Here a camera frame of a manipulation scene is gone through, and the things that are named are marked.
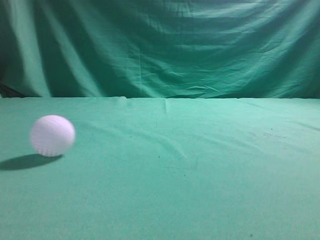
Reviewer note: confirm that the white dimpled golf ball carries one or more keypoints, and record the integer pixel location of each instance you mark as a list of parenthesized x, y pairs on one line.
[(52, 135)]

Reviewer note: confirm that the green table cloth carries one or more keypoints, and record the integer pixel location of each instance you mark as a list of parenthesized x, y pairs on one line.
[(163, 169)]

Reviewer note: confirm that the green backdrop curtain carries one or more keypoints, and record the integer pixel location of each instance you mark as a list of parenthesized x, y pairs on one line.
[(160, 48)]

